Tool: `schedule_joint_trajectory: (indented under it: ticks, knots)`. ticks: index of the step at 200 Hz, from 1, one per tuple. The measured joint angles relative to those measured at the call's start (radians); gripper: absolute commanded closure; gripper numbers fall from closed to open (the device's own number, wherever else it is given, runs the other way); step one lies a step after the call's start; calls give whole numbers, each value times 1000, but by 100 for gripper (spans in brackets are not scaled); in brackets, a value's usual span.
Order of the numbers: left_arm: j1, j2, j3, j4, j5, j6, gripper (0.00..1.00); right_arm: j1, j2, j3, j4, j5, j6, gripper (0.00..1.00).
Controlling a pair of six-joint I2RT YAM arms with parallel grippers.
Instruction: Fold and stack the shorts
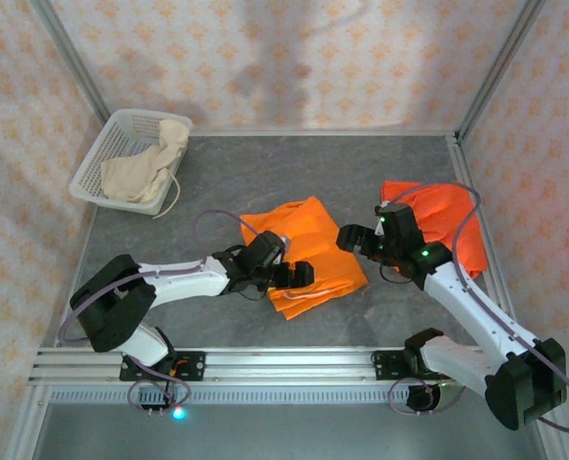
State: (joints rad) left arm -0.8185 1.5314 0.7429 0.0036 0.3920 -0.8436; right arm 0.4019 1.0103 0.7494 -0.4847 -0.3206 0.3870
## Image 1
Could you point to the slanted aluminium frame post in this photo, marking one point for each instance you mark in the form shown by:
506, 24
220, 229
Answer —
500, 67
69, 57

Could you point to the red-orange shorts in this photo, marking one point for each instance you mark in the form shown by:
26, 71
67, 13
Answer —
440, 206

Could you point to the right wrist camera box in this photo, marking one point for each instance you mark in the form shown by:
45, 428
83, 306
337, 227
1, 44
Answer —
402, 223

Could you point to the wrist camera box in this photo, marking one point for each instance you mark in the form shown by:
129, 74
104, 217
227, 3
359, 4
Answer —
264, 249
402, 223

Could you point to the light orange shorts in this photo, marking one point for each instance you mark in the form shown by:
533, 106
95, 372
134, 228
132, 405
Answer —
323, 249

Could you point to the white plastic mesh basket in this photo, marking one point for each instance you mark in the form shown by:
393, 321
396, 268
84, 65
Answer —
117, 139

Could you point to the long aluminium side rail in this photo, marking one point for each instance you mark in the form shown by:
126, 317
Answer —
458, 153

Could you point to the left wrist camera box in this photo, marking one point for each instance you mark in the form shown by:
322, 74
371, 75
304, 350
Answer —
264, 249

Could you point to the small black connector box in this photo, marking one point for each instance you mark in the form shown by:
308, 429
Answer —
152, 401

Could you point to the thin aluminium table edge rail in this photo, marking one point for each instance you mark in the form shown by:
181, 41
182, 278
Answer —
313, 132

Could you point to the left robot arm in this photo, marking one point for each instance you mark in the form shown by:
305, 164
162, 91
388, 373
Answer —
184, 280

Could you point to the wide aluminium base rail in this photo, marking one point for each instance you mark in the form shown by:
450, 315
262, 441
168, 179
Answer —
284, 366

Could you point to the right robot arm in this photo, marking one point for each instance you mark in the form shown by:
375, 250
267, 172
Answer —
476, 316

